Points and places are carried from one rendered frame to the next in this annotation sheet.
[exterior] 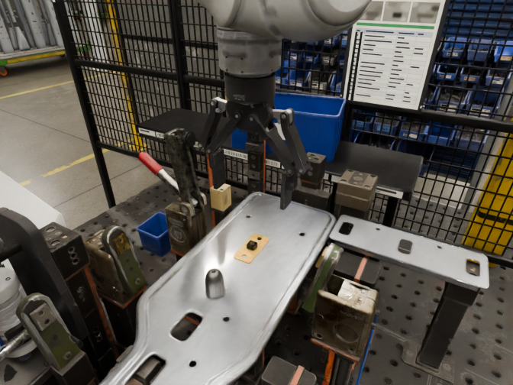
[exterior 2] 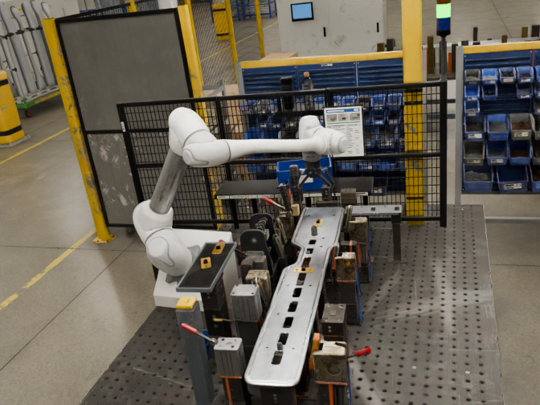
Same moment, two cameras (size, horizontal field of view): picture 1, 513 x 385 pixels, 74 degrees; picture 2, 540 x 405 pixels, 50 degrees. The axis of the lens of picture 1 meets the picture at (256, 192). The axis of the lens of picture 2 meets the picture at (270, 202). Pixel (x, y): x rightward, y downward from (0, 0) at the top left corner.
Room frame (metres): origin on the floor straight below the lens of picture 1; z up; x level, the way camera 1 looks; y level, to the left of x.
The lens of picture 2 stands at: (-1.96, 0.87, 2.25)
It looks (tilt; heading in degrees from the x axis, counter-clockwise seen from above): 23 degrees down; 346
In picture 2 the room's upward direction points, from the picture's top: 7 degrees counter-clockwise
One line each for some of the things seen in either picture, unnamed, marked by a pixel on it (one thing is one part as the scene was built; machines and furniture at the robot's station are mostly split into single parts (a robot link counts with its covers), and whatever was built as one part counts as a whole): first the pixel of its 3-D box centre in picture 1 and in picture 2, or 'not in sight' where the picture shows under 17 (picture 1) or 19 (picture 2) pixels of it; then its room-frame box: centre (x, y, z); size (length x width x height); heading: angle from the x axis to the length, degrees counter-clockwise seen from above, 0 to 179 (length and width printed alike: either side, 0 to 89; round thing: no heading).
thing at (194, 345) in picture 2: not in sight; (197, 355); (-0.16, 0.77, 0.92); 0.08 x 0.08 x 0.44; 61
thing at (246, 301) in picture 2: not in sight; (251, 333); (-0.10, 0.54, 0.90); 0.13 x 0.10 x 0.41; 61
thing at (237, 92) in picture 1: (250, 102); (312, 168); (0.52, 0.01, 1.29); 0.08 x 0.07 x 0.09; 61
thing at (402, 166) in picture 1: (265, 143); (293, 188); (0.99, -0.03, 1.02); 0.90 x 0.22 x 0.03; 61
